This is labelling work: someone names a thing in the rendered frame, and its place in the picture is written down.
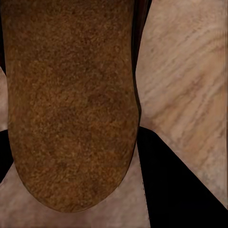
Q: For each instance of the sandal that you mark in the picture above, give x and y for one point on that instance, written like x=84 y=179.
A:
x=74 y=110

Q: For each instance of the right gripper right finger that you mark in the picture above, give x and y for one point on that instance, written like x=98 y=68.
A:
x=175 y=196

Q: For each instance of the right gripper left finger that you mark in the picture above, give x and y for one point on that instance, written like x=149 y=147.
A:
x=6 y=159

